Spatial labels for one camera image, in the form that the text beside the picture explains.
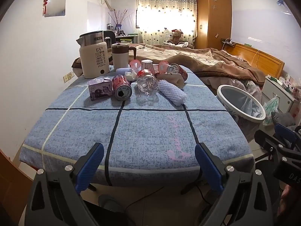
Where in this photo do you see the white charging cable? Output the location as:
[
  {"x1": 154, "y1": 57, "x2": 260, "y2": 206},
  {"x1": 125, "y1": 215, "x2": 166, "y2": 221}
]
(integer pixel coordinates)
[{"x1": 250, "y1": 49, "x2": 260, "y2": 67}]

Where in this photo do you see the square wall mirror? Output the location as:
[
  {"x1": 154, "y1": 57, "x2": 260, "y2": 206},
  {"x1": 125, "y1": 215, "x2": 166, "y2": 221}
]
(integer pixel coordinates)
[{"x1": 44, "y1": 0, "x2": 67, "y2": 18}]

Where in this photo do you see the grey cushioned black chair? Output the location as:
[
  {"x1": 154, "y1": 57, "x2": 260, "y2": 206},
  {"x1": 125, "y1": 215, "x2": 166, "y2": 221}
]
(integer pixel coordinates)
[{"x1": 270, "y1": 111, "x2": 297, "y2": 128}]

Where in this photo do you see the vase of flower branches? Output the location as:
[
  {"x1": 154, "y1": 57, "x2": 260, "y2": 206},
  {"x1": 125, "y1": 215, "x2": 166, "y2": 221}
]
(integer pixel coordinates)
[{"x1": 108, "y1": 9, "x2": 128, "y2": 31}]

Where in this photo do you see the pink bed sheet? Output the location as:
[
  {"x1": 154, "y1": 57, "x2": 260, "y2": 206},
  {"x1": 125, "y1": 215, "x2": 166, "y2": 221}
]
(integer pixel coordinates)
[{"x1": 202, "y1": 76, "x2": 261, "y2": 99}]

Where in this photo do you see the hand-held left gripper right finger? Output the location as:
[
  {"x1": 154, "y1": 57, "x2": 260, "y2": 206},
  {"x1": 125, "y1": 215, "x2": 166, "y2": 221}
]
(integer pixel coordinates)
[{"x1": 195, "y1": 142, "x2": 274, "y2": 226}]

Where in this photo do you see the beige mug with brown band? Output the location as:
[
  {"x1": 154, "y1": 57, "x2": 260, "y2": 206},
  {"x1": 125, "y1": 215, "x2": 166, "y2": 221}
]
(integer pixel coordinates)
[{"x1": 112, "y1": 43, "x2": 137, "y2": 70}]

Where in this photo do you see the person's right hand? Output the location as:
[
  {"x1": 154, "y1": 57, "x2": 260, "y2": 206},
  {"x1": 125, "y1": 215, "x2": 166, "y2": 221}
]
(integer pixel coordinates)
[{"x1": 280, "y1": 185, "x2": 293, "y2": 219}]

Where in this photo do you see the white tissue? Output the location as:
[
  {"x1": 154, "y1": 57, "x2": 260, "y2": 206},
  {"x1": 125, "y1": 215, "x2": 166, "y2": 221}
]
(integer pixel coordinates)
[{"x1": 124, "y1": 71, "x2": 137, "y2": 82}]

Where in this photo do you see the clear plastic bottle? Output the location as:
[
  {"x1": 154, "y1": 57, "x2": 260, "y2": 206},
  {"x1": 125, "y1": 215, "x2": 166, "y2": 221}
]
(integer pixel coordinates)
[{"x1": 136, "y1": 69, "x2": 161, "y2": 96}]

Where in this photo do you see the cluttered desk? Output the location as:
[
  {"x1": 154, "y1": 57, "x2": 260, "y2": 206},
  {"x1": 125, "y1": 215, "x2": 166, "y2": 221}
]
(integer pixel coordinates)
[{"x1": 115, "y1": 34, "x2": 139, "y2": 44}]

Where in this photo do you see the blue heart print curtain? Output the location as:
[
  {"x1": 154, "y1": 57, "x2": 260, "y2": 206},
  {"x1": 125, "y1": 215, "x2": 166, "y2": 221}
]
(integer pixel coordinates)
[{"x1": 136, "y1": 0, "x2": 197, "y2": 45}]

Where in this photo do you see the green print plastic bag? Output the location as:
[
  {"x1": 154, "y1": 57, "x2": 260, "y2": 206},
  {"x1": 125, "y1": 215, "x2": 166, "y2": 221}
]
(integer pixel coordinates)
[{"x1": 263, "y1": 95, "x2": 279, "y2": 126}]

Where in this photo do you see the cream electric kettle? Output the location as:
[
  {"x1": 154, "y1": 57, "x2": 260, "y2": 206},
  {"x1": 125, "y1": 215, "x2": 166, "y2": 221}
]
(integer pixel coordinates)
[{"x1": 76, "y1": 31, "x2": 116, "y2": 79}]

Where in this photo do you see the printed paper cup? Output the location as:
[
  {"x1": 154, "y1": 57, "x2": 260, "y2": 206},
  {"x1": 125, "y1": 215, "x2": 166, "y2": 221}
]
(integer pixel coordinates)
[{"x1": 141, "y1": 60, "x2": 156, "y2": 74}]

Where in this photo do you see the wooden bed headboard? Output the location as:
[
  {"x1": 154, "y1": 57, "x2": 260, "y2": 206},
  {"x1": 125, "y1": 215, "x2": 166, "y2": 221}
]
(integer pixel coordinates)
[{"x1": 222, "y1": 43, "x2": 285, "y2": 79}]

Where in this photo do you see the brown bed blanket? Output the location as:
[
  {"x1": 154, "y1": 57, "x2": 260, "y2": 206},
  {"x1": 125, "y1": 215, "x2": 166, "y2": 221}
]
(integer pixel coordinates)
[{"x1": 128, "y1": 43, "x2": 266, "y2": 86}]

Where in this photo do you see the pile of small boxes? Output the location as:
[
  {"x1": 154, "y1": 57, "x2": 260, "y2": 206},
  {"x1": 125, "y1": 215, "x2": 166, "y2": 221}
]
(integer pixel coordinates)
[{"x1": 279, "y1": 74, "x2": 301, "y2": 95}]

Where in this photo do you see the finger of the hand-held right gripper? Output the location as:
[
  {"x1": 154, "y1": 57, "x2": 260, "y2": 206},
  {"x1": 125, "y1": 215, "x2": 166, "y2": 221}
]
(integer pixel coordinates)
[
  {"x1": 255, "y1": 129, "x2": 301, "y2": 161},
  {"x1": 275, "y1": 123, "x2": 298, "y2": 144}
]

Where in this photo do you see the red drink can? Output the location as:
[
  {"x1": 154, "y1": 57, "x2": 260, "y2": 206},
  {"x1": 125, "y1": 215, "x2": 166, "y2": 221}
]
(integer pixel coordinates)
[
  {"x1": 167, "y1": 63, "x2": 188, "y2": 82},
  {"x1": 111, "y1": 75, "x2": 133, "y2": 101}
]

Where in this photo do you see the pink strawberry carton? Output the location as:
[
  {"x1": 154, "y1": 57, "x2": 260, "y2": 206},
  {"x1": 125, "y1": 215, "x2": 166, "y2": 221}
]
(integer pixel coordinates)
[{"x1": 156, "y1": 73, "x2": 184, "y2": 86}]

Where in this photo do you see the white rimmed trash bin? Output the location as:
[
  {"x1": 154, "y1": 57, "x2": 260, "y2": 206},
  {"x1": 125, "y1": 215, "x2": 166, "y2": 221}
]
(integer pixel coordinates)
[{"x1": 216, "y1": 85, "x2": 267, "y2": 144}]

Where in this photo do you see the brown wooden panel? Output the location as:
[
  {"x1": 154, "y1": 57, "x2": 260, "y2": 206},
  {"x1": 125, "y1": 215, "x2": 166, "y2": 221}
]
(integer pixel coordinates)
[{"x1": 0, "y1": 149, "x2": 33, "y2": 226}]

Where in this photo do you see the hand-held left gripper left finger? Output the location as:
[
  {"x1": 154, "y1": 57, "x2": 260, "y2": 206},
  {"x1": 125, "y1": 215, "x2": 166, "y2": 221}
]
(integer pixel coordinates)
[{"x1": 25, "y1": 142, "x2": 111, "y2": 226}]

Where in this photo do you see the white nightstand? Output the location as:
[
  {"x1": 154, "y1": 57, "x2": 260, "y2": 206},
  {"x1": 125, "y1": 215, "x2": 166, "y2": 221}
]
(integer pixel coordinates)
[{"x1": 261, "y1": 76, "x2": 299, "y2": 113}]

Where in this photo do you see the wooden wardrobe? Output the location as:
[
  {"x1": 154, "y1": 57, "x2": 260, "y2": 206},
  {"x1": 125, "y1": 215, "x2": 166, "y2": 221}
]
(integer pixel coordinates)
[{"x1": 195, "y1": 0, "x2": 233, "y2": 50}]

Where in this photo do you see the white foam fruit net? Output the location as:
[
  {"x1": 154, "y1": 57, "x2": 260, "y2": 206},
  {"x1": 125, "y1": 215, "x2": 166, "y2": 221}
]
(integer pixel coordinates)
[{"x1": 158, "y1": 79, "x2": 188, "y2": 106}]

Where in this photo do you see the brown teddy bear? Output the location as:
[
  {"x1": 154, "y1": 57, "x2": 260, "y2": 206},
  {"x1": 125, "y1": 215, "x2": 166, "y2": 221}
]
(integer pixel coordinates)
[{"x1": 167, "y1": 29, "x2": 184, "y2": 45}]

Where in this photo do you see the purple drink carton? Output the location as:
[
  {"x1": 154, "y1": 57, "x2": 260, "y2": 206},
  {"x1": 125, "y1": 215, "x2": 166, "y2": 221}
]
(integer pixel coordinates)
[{"x1": 88, "y1": 77, "x2": 113, "y2": 101}]

